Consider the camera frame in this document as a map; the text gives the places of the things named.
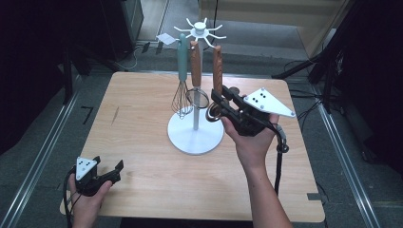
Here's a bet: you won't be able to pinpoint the white paper sheet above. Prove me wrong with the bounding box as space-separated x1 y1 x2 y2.
155 32 177 46

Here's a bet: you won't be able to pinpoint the black cabinet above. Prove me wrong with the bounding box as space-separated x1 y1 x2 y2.
100 0 144 62

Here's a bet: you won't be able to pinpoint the left hand-held gripper cable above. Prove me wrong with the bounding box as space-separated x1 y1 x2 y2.
62 166 79 228

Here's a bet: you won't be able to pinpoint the hand-held gripper cable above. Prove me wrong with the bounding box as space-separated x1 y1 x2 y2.
268 123 290 196
62 166 79 228

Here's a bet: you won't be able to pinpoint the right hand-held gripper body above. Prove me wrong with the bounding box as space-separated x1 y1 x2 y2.
220 87 297 137

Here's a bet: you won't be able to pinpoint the mesh strainer with wooden handle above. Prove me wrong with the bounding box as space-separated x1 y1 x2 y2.
185 40 210 110

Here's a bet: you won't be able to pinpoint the whisk with teal handle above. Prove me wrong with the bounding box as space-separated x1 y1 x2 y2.
171 33 194 120

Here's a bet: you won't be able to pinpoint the black upright post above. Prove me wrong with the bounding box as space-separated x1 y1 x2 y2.
62 47 74 105

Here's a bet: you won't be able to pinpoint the white utensil stand with hooks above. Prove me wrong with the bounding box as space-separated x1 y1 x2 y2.
166 17 228 156

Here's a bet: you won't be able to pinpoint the person's left hand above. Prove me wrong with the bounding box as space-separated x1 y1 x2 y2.
68 173 113 228

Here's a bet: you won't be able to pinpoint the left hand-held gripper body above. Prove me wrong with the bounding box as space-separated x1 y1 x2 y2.
75 157 107 197

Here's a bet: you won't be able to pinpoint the right hand-held gripper cable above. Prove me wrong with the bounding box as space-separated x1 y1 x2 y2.
268 123 290 196

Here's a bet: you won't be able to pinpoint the wooden-handled spiral whisk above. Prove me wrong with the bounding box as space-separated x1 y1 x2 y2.
204 45 224 124

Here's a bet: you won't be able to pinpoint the metal floor rail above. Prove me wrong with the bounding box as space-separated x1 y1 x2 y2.
0 74 84 228
312 85 381 228

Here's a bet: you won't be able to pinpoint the black floor cables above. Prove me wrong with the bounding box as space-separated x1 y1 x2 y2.
288 88 326 129

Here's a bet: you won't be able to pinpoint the person's right hand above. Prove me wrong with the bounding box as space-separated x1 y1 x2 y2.
221 114 280 174

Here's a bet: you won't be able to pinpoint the black metal stand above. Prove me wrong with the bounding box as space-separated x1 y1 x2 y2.
271 0 403 115

